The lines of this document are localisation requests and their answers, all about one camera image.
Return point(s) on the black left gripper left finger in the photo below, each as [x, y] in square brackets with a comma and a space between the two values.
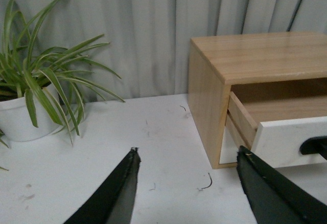
[113, 201]

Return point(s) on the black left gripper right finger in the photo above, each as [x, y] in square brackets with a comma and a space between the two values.
[273, 198]

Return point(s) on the white drawer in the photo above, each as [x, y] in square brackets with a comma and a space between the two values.
[275, 130]
[232, 140]

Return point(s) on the wooden drawer cabinet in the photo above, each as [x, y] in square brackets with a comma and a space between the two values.
[257, 68]

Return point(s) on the white plant pot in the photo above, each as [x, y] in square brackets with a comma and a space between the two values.
[16, 123]

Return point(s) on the green spider plant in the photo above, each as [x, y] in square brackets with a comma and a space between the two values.
[50, 75]

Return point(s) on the grey curtain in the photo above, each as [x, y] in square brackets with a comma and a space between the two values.
[150, 39]

